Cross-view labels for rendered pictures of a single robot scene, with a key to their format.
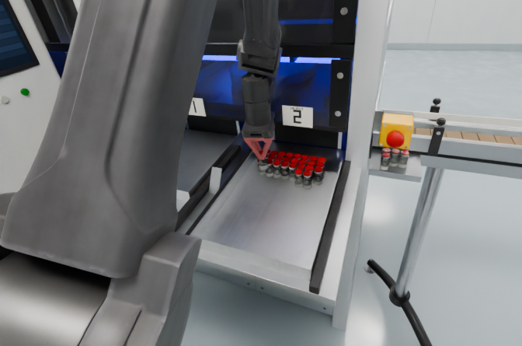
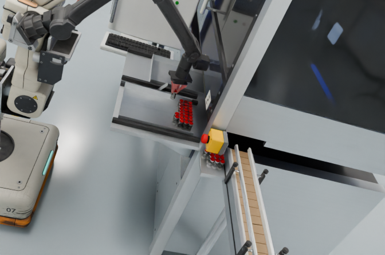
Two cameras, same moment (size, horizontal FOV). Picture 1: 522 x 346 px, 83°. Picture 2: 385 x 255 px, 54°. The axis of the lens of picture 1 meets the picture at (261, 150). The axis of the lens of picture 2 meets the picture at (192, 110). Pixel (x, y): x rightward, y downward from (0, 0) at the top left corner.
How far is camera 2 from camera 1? 1.36 m
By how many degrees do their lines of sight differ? 41
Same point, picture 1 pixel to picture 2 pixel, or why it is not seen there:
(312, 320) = (149, 235)
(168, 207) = (75, 20)
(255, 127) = (173, 74)
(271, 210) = (152, 110)
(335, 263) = (128, 129)
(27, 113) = not seen: hidden behind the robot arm
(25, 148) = (157, 22)
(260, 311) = (146, 201)
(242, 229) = (137, 101)
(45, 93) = (184, 9)
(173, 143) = (82, 14)
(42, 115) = not seen: hidden behind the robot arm
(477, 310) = not seen: outside the picture
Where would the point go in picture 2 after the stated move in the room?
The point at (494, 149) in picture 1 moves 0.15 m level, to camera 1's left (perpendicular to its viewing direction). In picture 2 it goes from (234, 202) to (215, 172)
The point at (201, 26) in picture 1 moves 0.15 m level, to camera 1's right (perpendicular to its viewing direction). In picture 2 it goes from (94, 6) to (106, 27)
